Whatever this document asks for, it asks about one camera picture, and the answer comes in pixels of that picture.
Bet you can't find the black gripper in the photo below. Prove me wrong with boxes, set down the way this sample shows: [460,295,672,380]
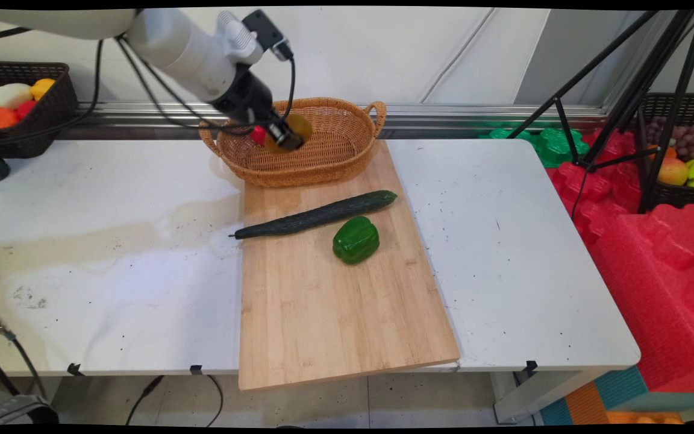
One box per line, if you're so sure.
[210,68,306,152]

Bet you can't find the brown kiwi fruit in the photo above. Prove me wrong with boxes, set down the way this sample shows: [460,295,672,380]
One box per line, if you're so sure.
[263,113,314,155]

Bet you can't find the long dark green cucumber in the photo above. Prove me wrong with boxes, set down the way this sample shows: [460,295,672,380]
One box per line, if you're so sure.
[229,190,398,241]

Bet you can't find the green bell pepper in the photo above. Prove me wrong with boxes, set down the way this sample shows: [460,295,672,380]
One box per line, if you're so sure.
[332,216,381,266]

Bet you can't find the bamboo cutting board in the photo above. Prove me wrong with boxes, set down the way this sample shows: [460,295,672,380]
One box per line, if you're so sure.
[238,140,461,392]

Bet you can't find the black plastic basket with vegetables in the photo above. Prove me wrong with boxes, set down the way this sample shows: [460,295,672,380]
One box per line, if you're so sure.
[0,61,79,160]

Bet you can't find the yellow bell pepper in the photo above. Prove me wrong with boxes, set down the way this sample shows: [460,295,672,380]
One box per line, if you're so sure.
[30,78,57,101]

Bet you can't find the pale white melon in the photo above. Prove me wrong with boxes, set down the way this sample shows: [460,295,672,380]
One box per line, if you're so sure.
[0,83,34,110]

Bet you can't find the green foam pieces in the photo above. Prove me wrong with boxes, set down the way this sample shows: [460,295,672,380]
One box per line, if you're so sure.
[478,123,590,169]

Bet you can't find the black tripod stand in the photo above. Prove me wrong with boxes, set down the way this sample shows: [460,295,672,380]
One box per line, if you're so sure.
[507,9,694,215]

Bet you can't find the white table leg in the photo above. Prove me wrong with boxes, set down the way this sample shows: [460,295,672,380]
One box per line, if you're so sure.
[490,369,616,424]

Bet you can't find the grey equipment base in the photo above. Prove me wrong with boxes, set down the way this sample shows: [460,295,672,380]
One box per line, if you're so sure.
[0,394,60,426]

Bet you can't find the red foam block pile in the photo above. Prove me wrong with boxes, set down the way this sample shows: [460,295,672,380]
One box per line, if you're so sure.
[545,128,694,394]

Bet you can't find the peach coloured apple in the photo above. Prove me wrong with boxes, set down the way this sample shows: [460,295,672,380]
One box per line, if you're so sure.
[658,157,690,187]

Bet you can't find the purple grape bunch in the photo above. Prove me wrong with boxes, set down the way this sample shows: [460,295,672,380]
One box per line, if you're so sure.
[647,116,694,162]

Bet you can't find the black plastic basket with grapes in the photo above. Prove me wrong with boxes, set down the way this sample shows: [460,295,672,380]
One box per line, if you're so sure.
[637,93,694,212]

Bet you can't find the teal and orange floor mat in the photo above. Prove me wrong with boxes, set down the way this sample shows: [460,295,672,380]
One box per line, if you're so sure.
[539,364,694,426]

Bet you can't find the woven wicker basket with handles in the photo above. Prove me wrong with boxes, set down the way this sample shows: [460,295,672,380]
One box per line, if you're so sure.
[198,97,387,188]

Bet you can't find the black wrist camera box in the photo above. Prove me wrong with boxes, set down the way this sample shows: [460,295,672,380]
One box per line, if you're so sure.
[241,8,295,62]

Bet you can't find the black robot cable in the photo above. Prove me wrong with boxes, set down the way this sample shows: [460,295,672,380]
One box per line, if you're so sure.
[0,27,297,148]

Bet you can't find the aluminium wall rail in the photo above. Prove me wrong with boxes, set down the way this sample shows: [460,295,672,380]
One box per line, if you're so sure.
[73,102,611,140]

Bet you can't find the thin black floor cable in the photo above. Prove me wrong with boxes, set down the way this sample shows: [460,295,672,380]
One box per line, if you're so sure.
[205,374,225,426]

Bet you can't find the black cable with plug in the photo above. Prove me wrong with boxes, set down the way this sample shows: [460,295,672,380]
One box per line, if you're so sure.
[125,375,165,426]

